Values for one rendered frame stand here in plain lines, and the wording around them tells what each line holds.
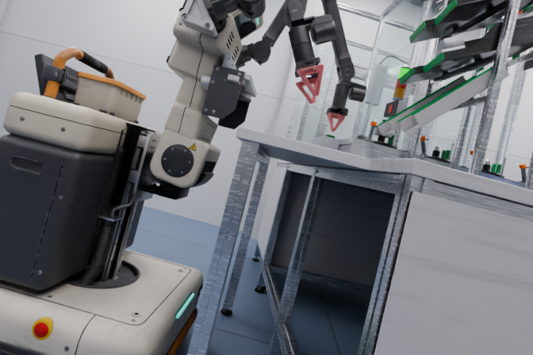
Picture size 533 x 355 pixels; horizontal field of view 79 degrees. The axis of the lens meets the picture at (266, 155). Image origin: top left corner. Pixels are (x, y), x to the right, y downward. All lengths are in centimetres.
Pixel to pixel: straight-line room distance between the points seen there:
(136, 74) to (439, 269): 380
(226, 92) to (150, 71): 308
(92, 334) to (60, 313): 11
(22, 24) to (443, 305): 491
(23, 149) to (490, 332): 118
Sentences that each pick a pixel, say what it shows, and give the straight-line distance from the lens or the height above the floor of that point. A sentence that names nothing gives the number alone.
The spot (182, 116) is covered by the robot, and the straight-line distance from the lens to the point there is 107.
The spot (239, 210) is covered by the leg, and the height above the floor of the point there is 65.
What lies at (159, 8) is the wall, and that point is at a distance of 431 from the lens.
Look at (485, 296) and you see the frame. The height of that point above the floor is 64.
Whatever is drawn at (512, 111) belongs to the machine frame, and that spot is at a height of 152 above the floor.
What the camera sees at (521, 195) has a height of 84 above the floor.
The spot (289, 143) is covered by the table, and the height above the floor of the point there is 85.
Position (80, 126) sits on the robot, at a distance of 101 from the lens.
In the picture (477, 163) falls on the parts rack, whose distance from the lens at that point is 102.
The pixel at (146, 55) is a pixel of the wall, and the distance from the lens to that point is 415.
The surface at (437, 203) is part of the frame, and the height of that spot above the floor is 79.
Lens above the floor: 78
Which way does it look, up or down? 2 degrees up
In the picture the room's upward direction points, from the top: 14 degrees clockwise
